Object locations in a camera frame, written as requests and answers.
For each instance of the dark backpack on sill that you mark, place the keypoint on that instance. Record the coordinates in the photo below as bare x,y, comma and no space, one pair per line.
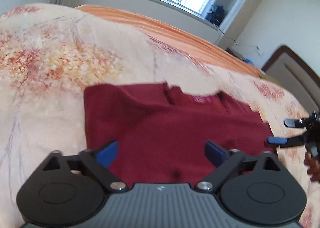
216,15

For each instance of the brown padded headboard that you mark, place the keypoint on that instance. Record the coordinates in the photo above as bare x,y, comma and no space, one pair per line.
294,75

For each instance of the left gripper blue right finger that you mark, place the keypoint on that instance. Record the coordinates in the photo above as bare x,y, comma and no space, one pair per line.
227,165

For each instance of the person's right hand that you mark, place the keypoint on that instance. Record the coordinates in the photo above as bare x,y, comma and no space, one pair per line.
313,167

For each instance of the dark wooden nightstand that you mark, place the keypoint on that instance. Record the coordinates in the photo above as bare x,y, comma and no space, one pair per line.
235,54

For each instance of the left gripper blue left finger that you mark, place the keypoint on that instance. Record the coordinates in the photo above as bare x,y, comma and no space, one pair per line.
96,165

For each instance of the white wall socket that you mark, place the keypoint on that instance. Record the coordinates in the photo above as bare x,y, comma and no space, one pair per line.
259,52

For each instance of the orange bed sheet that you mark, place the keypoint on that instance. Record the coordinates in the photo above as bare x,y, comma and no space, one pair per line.
165,34

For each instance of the dark red long-sleeve sweater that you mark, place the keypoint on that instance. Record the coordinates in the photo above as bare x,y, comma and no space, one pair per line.
161,131

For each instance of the floral beige quilt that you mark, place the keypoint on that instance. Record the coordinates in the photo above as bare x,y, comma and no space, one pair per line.
50,53

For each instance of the olive green pillow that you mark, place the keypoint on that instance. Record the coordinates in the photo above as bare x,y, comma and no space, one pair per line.
269,79

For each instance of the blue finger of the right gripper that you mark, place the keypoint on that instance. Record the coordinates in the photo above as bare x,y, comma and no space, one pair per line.
292,123
276,140

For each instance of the blue item on nightstand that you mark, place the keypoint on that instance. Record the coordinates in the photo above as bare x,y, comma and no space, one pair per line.
250,62

